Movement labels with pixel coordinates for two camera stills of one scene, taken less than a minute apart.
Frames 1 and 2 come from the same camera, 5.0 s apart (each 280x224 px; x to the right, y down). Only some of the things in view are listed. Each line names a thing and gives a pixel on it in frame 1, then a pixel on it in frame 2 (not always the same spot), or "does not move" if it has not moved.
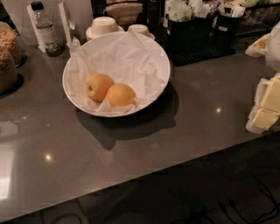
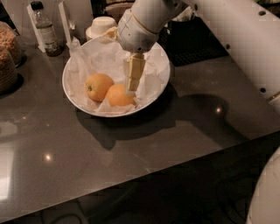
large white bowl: [116, 74] does not move
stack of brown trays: [126, 13] does not move
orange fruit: [120, 94] does not move
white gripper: [274, 49] to [132, 32]
